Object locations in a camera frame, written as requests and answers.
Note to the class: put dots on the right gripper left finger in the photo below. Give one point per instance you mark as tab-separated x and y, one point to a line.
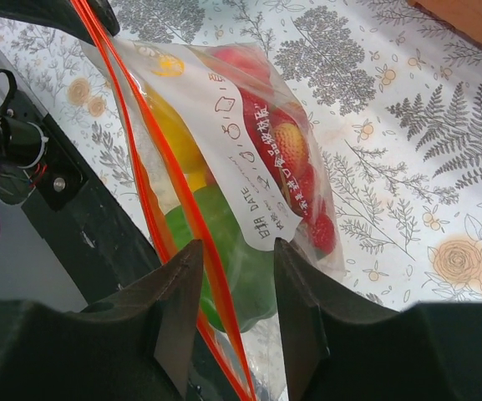
136	344

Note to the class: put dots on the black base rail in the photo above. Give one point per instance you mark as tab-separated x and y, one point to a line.
104	252

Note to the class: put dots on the red fake strawberries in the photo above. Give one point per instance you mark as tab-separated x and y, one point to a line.
278	127

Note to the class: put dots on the green fake bell pepper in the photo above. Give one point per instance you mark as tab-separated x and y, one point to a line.
249	272

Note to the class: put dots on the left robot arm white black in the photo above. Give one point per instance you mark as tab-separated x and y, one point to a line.
30	138

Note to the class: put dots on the yellow fake bell pepper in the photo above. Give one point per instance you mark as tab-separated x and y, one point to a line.
179	138

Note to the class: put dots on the clear zip top bag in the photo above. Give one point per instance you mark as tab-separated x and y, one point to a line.
211	107

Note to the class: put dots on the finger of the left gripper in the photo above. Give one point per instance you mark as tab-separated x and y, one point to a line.
59	14

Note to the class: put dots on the floral table mat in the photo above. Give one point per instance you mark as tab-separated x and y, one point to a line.
394	98

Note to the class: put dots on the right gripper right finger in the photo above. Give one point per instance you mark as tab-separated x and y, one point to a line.
338	345

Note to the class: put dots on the orange plastic bin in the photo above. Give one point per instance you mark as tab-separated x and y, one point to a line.
454	26

